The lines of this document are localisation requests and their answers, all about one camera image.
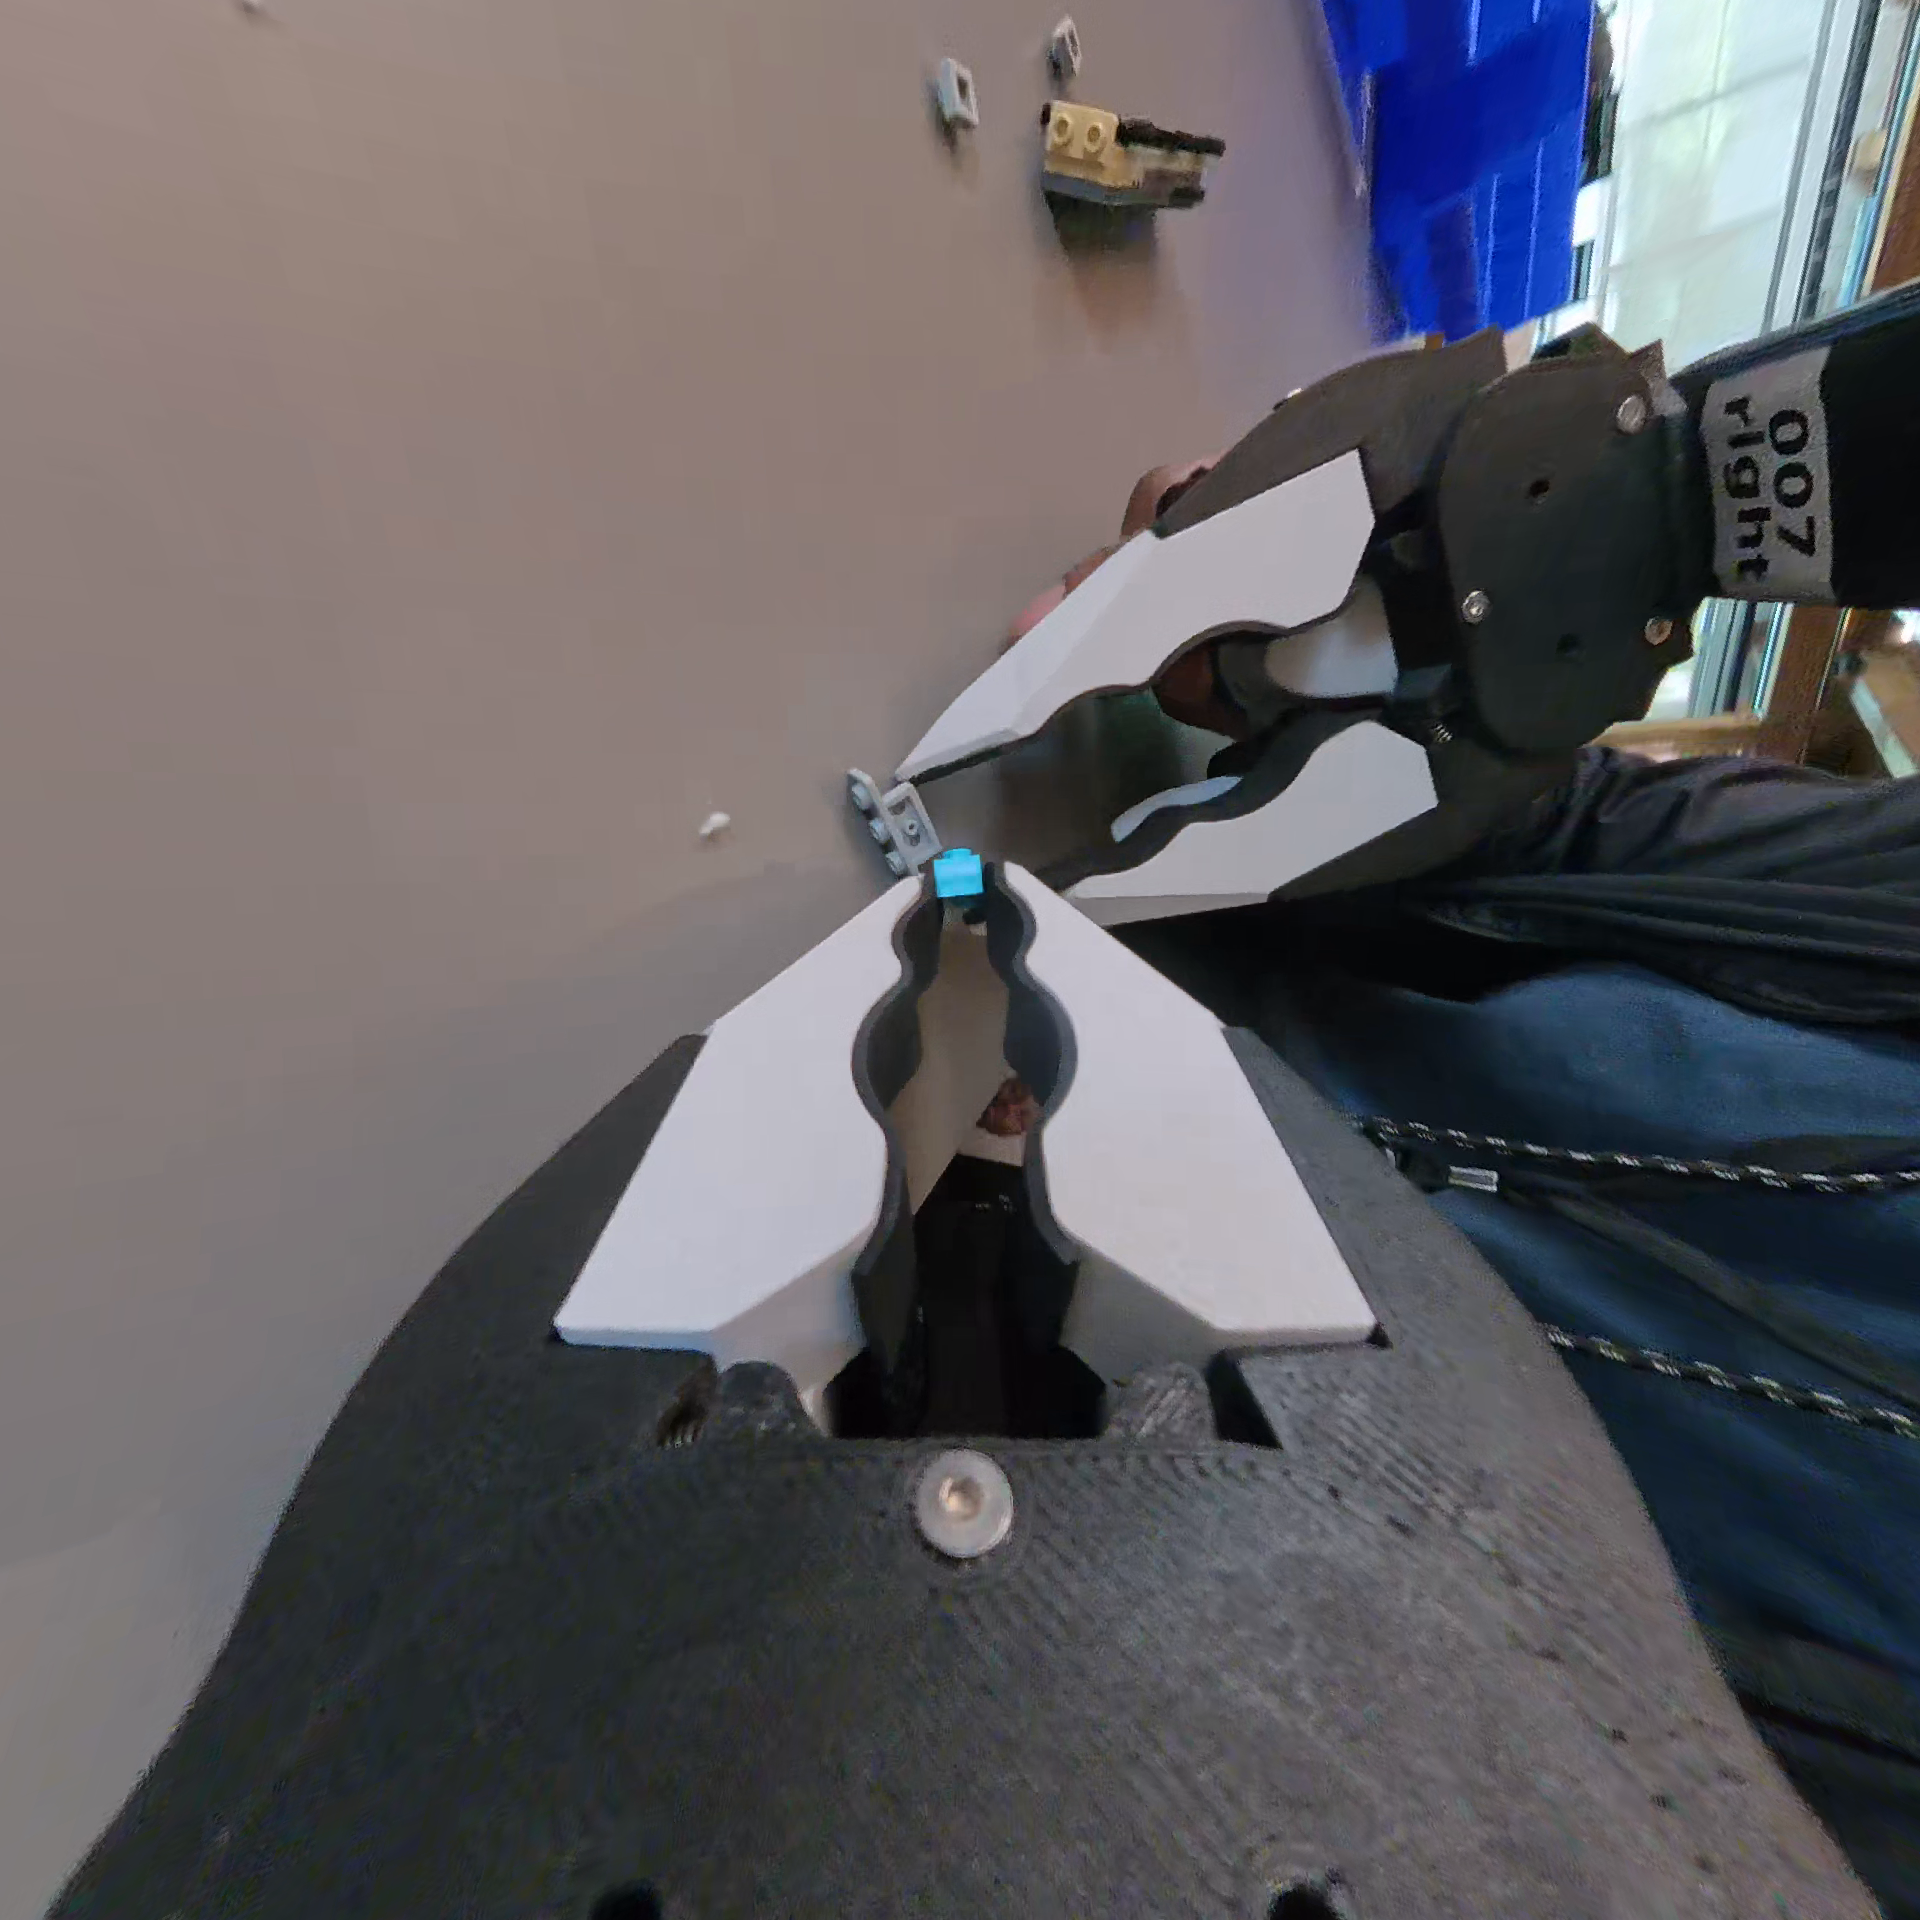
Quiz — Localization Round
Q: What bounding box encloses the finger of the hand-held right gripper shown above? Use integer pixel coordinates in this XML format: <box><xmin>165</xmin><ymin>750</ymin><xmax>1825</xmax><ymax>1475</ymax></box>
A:
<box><xmin>893</xmin><ymin>449</ymin><xmax>1401</xmax><ymax>787</ymax></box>
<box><xmin>1047</xmin><ymin>716</ymin><xmax>1444</xmax><ymax>930</ymax></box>

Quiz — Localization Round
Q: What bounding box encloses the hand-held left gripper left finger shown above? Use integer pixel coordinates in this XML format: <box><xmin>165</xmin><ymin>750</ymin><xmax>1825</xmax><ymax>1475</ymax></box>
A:
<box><xmin>551</xmin><ymin>877</ymin><xmax>935</xmax><ymax>1423</ymax></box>

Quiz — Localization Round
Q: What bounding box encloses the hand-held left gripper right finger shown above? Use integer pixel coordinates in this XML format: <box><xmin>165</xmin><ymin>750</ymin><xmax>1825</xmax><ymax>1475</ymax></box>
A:
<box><xmin>983</xmin><ymin>859</ymin><xmax>1384</xmax><ymax>1390</ymax></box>

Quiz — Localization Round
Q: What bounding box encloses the light grey toy bracket plate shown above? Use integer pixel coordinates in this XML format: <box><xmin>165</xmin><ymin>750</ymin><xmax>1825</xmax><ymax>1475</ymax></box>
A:
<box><xmin>843</xmin><ymin>767</ymin><xmax>943</xmax><ymax>879</ymax></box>

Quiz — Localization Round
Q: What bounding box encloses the toy truck chassis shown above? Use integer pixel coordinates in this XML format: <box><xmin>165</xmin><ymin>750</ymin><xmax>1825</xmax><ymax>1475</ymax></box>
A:
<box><xmin>1041</xmin><ymin>96</ymin><xmax>1227</xmax><ymax>249</ymax></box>

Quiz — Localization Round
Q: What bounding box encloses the grey desk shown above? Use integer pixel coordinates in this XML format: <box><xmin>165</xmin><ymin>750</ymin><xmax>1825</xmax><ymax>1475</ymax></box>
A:
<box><xmin>0</xmin><ymin>0</ymin><xmax>1518</xmax><ymax>1920</ymax></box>

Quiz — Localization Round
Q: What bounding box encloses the person's right hand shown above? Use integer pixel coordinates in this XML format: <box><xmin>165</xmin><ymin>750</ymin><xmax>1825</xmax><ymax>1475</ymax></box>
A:
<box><xmin>1005</xmin><ymin>463</ymin><xmax>1251</xmax><ymax>740</ymax></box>

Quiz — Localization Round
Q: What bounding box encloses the blue storage bin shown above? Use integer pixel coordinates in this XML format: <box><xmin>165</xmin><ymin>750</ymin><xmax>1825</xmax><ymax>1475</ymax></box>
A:
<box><xmin>1320</xmin><ymin>0</ymin><xmax>1600</xmax><ymax>342</ymax></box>

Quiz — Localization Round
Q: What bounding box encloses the person's torso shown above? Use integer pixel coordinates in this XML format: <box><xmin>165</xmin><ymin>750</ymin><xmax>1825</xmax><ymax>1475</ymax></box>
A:
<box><xmin>1275</xmin><ymin>960</ymin><xmax>1920</xmax><ymax>1920</ymax></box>

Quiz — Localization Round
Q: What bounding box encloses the speckled drawstring cord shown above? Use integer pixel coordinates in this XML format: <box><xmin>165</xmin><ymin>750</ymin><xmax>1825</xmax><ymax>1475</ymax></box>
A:
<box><xmin>1350</xmin><ymin>1115</ymin><xmax>1920</xmax><ymax>1197</ymax></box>
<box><xmin>1545</xmin><ymin>1322</ymin><xmax>1920</xmax><ymax>1436</ymax></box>

